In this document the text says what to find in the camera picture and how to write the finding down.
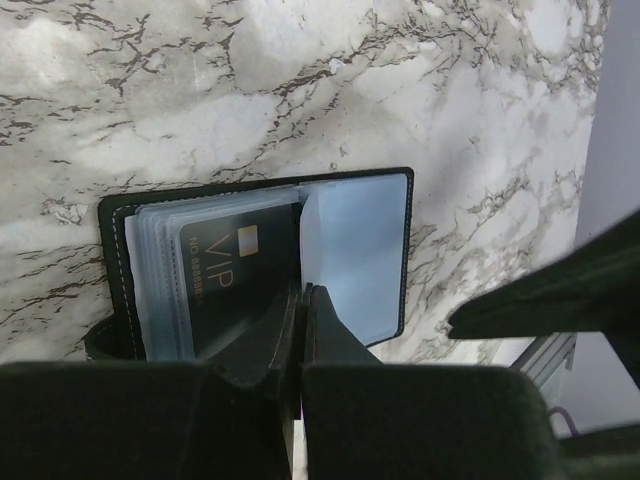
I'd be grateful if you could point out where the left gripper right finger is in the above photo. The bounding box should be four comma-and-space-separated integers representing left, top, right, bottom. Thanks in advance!
302, 286, 565, 479

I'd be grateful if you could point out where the black leather card holder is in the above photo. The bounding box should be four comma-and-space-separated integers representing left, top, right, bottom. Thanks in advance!
84, 167, 414, 361

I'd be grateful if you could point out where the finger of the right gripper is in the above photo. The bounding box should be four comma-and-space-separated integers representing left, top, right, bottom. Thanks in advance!
447, 207, 640, 344

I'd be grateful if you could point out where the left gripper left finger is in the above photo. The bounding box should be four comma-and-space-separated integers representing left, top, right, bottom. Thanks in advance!
1, 286, 300, 479

